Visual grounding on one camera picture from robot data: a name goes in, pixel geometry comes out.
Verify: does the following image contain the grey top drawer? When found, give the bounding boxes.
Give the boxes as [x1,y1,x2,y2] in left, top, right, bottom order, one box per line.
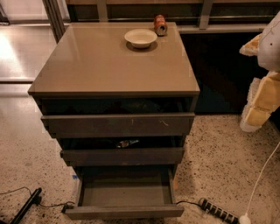
[41,113,194,138]

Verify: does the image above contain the black cable with adapter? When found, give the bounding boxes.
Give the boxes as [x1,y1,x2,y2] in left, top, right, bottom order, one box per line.
[38,199,76,214]

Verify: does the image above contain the grey drawer cabinet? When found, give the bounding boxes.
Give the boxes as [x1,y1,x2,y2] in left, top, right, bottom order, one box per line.
[27,22,201,176]

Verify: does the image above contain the thin black wire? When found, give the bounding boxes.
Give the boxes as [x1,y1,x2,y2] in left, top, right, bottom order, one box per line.
[0,186,33,197]

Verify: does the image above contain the black bar on floor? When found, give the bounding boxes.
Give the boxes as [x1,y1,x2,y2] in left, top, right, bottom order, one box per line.
[10,188,42,224]

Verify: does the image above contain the white paper bowl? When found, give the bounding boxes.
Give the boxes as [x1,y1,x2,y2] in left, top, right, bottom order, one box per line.
[124,29,158,49]

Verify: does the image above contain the white power cable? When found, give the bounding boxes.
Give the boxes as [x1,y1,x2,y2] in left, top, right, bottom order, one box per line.
[238,141,280,224]

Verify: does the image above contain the orange soda can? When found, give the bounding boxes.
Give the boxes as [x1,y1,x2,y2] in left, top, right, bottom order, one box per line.
[154,15,168,36]

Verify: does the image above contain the grey drawer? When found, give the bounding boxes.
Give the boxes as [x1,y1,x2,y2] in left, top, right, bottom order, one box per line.
[60,147,185,166]
[41,113,194,138]
[65,165,184,220]

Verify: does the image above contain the snack bag in drawer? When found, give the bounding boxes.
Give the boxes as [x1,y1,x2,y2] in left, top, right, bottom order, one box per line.
[116,139,138,149]

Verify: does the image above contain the grey middle drawer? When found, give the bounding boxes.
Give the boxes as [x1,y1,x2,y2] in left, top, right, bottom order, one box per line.
[60,147,185,166]

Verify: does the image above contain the grey metal railing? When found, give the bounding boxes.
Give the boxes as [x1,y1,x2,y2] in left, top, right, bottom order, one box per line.
[41,0,280,40]

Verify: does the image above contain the grey bottom drawer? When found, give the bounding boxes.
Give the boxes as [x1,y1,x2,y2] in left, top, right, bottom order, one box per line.
[65,165,184,220]

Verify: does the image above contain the black power strip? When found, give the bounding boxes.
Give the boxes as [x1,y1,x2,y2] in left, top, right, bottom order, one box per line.
[199,198,239,224]

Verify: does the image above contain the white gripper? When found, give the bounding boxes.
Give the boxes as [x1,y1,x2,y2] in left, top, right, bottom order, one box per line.
[239,11,280,132]

